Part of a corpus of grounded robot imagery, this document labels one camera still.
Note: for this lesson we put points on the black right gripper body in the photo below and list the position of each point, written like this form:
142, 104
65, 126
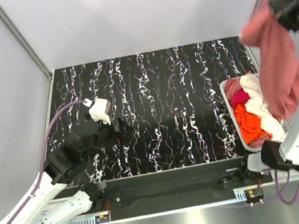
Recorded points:
291, 14

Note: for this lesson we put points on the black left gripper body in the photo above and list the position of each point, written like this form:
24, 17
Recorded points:
107, 136

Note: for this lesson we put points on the salmon pink t shirt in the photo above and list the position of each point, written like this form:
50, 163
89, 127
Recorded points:
279, 65

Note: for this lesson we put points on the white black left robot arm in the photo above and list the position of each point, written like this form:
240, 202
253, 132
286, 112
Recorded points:
61, 166

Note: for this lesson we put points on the black marble pattern mat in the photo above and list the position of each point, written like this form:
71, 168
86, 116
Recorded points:
170, 97

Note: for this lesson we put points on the dusty pink t shirt in basket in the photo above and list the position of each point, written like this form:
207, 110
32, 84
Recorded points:
232, 86

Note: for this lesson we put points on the magenta t shirt in basket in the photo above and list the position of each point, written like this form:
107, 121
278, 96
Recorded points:
240, 97

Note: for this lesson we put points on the white t shirt in basket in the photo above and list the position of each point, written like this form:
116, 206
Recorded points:
257, 105

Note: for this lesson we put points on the white plastic laundry basket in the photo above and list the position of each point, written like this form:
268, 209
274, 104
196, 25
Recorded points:
254, 146

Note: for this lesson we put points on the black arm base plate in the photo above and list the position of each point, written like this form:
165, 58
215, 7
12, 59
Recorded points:
177, 189

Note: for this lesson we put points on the left aluminium frame post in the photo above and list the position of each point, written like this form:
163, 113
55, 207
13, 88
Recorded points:
15, 32

